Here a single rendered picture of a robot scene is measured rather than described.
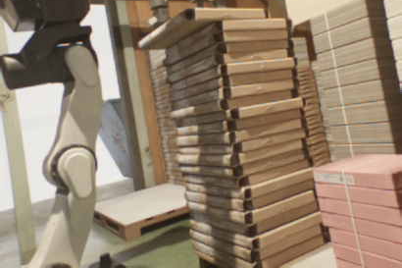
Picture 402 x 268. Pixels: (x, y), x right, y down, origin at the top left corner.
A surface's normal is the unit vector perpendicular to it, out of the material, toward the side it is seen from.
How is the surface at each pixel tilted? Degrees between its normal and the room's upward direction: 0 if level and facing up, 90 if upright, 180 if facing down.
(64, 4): 101
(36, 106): 90
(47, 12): 123
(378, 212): 90
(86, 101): 113
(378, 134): 90
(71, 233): 90
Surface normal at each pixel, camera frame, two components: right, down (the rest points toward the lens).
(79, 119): 0.57, -0.14
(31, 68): 0.62, 0.25
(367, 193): -0.85, 0.12
